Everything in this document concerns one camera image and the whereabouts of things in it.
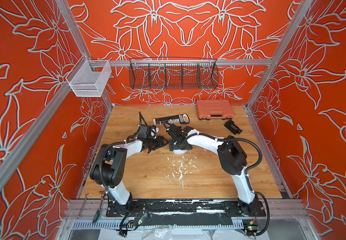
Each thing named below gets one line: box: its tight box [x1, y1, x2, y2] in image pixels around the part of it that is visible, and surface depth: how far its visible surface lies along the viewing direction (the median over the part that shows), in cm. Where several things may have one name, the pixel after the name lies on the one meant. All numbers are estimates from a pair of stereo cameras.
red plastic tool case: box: [196, 99, 234, 120], surface depth 115 cm
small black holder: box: [224, 120, 243, 135], surface depth 106 cm
